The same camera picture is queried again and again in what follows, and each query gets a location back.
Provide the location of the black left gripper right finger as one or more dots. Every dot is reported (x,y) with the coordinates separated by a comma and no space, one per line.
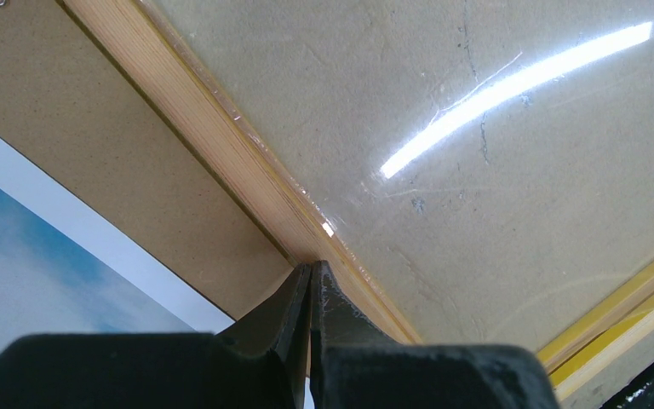
(354,364)

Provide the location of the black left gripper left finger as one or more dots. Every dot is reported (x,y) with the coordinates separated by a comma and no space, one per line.
(257,362)

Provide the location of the clear frame glass pane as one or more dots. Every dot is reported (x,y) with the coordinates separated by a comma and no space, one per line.
(490,163)

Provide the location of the building and sky photo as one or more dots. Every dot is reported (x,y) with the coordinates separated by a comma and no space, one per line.
(66,270)

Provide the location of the yellow picture frame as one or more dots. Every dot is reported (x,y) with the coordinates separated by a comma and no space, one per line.
(592,359)

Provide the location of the brown frame backing board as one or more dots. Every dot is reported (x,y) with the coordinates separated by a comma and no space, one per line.
(69,110)

